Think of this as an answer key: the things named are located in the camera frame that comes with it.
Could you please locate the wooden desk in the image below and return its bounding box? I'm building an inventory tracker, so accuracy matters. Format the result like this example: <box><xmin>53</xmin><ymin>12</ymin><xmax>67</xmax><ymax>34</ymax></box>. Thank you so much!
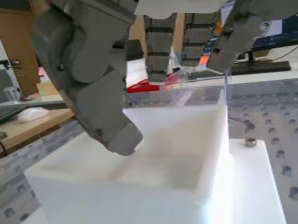
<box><xmin>0</xmin><ymin>107</ymin><xmax>75</xmax><ymax>155</ymax></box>

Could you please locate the computer screen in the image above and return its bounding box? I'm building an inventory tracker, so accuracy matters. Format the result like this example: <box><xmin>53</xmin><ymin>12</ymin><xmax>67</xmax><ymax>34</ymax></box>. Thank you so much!
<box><xmin>247</xmin><ymin>19</ymin><xmax>298</xmax><ymax>63</ymax></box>

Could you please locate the white computer mouse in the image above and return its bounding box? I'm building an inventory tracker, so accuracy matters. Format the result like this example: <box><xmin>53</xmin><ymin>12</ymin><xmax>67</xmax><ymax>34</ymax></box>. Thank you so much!
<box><xmin>15</xmin><ymin>107</ymin><xmax>50</xmax><ymax>123</ymax></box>

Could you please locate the black keyboard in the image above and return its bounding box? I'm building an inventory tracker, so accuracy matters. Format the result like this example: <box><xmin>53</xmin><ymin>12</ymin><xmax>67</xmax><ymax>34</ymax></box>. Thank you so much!
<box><xmin>228</xmin><ymin>61</ymin><xmax>292</xmax><ymax>76</ymax></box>

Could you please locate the grey five-finger robot hand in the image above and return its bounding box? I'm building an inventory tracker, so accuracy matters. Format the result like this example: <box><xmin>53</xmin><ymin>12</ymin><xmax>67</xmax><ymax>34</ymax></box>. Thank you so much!
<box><xmin>29</xmin><ymin>0</ymin><xmax>298</xmax><ymax>157</ymax></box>

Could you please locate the clear box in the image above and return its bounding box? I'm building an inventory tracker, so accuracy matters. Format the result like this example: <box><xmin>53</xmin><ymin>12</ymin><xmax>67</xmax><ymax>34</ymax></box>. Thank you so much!
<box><xmin>0</xmin><ymin>67</ymin><xmax>236</xmax><ymax>224</ymax></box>

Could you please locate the small silver screw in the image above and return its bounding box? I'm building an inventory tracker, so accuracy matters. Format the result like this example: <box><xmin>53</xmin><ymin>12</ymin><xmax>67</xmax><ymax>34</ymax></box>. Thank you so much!
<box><xmin>243</xmin><ymin>137</ymin><xmax>258</xmax><ymax>148</ymax></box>

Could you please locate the red tray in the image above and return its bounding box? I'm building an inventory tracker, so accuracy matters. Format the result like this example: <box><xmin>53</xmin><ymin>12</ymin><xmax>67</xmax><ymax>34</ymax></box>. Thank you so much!
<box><xmin>126</xmin><ymin>79</ymin><xmax>162</xmax><ymax>94</ymax></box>

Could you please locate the small white box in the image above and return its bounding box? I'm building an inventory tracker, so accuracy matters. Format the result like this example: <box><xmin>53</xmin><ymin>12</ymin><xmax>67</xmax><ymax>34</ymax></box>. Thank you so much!
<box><xmin>22</xmin><ymin>89</ymin><xmax>289</xmax><ymax>224</ymax></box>

